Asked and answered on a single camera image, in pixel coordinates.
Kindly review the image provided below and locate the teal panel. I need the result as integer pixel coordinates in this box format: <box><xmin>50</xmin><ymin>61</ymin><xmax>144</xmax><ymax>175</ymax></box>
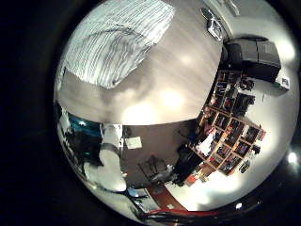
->
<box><xmin>68</xmin><ymin>113</ymin><xmax>102</xmax><ymax>137</ymax></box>

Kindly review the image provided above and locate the striped white grey shirt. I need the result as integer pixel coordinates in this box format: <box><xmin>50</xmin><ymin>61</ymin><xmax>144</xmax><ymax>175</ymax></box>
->
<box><xmin>60</xmin><ymin>0</ymin><xmax>177</xmax><ymax>90</ymax></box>

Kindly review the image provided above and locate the black chair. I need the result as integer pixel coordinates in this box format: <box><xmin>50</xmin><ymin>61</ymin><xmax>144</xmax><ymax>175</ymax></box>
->
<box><xmin>173</xmin><ymin>143</ymin><xmax>204</xmax><ymax>186</ymax></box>

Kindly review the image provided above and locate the white paper sheet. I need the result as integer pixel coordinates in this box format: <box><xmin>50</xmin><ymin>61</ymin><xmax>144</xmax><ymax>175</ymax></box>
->
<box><xmin>124</xmin><ymin>136</ymin><xmax>144</xmax><ymax>150</ymax></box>

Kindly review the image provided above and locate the black equipment case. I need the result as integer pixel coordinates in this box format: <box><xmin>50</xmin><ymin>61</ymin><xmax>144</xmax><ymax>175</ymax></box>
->
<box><xmin>223</xmin><ymin>37</ymin><xmax>282</xmax><ymax>83</ymax></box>

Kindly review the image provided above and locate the wooden shelf with items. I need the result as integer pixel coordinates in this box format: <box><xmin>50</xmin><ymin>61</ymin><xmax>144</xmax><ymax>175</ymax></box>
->
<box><xmin>187</xmin><ymin>70</ymin><xmax>267</xmax><ymax>182</ymax></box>

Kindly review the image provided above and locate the red cable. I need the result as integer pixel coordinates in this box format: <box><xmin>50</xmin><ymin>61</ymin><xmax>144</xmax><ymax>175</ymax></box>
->
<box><xmin>147</xmin><ymin>207</ymin><xmax>220</xmax><ymax>218</ymax></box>

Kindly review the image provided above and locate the white labelled box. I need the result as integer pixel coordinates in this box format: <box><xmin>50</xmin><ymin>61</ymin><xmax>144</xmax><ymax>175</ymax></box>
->
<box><xmin>274</xmin><ymin>75</ymin><xmax>292</xmax><ymax>92</ymax></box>

